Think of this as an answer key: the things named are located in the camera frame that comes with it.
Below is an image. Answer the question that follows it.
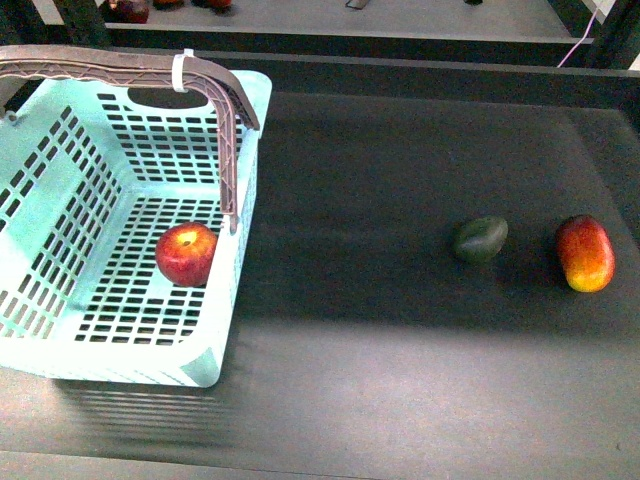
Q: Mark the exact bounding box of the red apple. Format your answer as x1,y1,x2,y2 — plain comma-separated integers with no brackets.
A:
155,222,218,287

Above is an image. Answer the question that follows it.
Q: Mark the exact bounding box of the light blue plastic basket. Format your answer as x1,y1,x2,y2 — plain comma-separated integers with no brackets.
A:
1,80,261,387

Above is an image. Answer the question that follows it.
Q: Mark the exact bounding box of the green avocado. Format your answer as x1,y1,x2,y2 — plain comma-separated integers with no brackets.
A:
452,216,509,264

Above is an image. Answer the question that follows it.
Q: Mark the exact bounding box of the white zip tie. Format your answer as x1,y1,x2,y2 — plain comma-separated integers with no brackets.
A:
171,48,194,93

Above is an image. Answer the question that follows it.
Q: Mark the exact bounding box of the red yellow mango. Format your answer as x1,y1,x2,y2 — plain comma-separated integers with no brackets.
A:
555,215,616,293

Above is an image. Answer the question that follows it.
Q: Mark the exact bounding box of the black upper shelf tray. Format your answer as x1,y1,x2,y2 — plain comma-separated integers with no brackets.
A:
105,1,595,50

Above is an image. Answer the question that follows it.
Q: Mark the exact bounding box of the dark plum front left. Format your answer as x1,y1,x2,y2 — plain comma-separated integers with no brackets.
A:
107,0,150,24

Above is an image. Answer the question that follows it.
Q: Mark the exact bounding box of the brown basket handle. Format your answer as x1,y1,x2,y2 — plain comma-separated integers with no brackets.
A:
1,45,260,234

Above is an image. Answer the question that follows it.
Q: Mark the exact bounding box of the pink cable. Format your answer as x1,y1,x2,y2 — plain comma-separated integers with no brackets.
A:
556,7,601,69

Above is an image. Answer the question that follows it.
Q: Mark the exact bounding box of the black perforated rack post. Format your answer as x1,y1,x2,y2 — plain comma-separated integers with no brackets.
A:
584,0,639,70

